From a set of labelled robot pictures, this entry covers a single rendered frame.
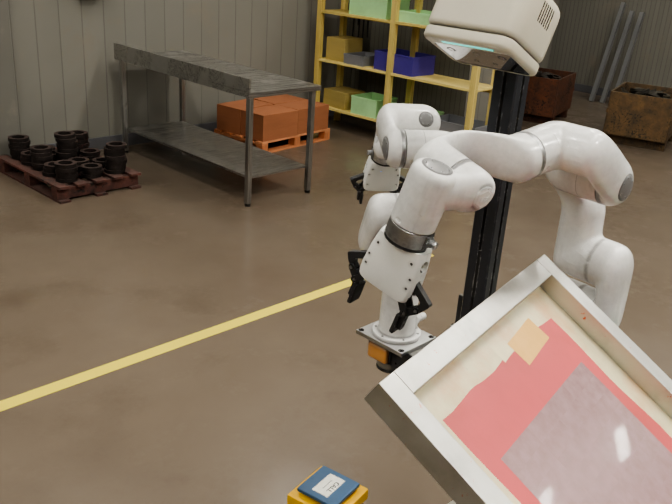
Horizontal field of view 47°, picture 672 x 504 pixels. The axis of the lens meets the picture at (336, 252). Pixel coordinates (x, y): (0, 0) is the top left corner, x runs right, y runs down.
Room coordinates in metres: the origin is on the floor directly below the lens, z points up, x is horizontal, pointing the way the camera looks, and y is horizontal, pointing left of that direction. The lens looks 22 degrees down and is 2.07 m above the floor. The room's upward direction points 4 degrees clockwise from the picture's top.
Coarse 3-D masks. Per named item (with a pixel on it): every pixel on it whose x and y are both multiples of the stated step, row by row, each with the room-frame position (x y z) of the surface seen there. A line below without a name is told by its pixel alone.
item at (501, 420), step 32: (480, 384) 0.97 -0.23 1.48; (512, 384) 1.01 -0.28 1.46; (448, 416) 0.88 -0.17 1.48; (480, 416) 0.91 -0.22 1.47; (512, 416) 0.95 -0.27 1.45; (544, 416) 0.98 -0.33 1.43; (480, 448) 0.86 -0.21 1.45; (512, 448) 0.89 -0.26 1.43; (544, 448) 0.92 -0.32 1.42; (576, 448) 0.95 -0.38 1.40; (512, 480) 0.84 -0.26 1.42; (544, 480) 0.86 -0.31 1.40; (576, 480) 0.89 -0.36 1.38; (608, 480) 0.93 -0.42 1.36
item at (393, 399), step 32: (544, 256) 1.31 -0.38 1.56; (512, 288) 1.17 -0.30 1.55; (544, 288) 1.28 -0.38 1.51; (576, 288) 1.27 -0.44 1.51; (480, 320) 1.05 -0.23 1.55; (576, 320) 1.24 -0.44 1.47; (608, 320) 1.24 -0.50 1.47; (448, 352) 0.95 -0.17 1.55; (608, 352) 1.20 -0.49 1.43; (640, 352) 1.20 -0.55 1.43; (384, 384) 0.83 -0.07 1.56; (416, 384) 0.86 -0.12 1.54; (640, 384) 1.17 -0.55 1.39; (384, 416) 0.82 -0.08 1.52; (416, 416) 0.81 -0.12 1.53; (416, 448) 0.80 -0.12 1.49; (448, 448) 0.79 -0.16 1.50; (448, 480) 0.77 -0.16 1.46; (480, 480) 0.77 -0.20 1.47
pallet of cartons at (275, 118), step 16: (272, 96) 8.56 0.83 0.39; (288, 96) 8.62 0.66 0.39; (224, 112) 7.90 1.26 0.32; (240, 112) 7.77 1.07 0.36; (256, 112) 7.68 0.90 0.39; (272, 112) 7.73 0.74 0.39; (288, 112) 7.81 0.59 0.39; (304, 112) 8.02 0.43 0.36; (320, 112) 8.23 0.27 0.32; (224, 128) 7.89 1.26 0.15; (240, 128) 7.77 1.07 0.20; (256, 128) 7.61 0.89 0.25; (272, 128) 7.64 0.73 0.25; (288, 128) 7.82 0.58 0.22; (304, 128) 8.03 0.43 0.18; (320, 128) 8.24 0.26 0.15; (256, 144) 7.57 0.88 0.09; (288, 144) 7.94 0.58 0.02; (304, 144) 8.03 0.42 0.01
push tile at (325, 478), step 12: (324, 468) 1.41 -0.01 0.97; (312, 480) 1.37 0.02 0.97; (324, 480) 1.37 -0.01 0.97; (336, 480) 1.37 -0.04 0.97; (348, 480) 1.37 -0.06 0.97; (300, 492) 1.33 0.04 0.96; (312, 492) 1.33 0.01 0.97; (324, 492) 1.33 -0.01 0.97; (336, 492) 1.33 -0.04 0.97; (348, 492) 1.34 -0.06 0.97
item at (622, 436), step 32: (544, 352) 1.12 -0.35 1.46; (576, 352) 1.16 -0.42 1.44; (544, 384) 1.05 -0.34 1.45; (576, 384) 1.09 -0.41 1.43; (608, 384) 1.13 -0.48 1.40; (576, 416) 1.02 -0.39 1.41; (608, 416) 1.05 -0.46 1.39; (640, 416) 1.10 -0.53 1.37; (608, 448) 0.99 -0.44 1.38; (640, 448) 1.02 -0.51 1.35; (640, 480) 0.96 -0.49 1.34
